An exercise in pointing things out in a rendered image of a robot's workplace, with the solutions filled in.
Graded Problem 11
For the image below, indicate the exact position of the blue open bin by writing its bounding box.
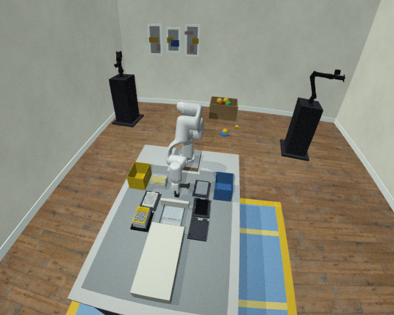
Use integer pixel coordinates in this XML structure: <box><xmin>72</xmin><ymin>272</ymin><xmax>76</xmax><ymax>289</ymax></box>
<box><xmin>213</xmin><ymin>172</ymin><xmax>234</xmax><ymax>201</ymax></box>

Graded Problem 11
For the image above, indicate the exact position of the yellow open-top bin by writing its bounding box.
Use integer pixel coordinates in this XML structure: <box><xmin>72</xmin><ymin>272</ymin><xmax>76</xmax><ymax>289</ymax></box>
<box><xmin>127</xmin><ymin>162</ymin><xmax>152</xmax><ymax>190</ymax></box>

